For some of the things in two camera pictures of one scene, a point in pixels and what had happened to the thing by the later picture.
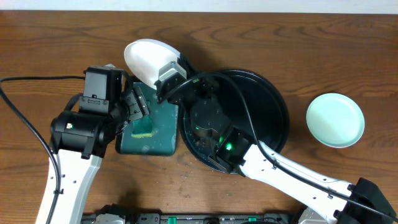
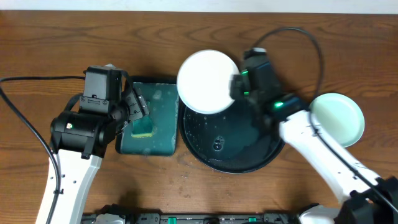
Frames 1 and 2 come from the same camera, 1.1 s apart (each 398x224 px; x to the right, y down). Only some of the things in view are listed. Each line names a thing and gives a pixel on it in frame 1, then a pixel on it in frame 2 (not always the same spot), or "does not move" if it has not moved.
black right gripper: (205, 84) -> (236, 92)
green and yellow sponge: (142, 128) does not move
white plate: (145, 57) -> (203, 81)
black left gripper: (137, 103) does not move
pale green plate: (335, 120) does not move
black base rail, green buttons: (116, 214) does not move
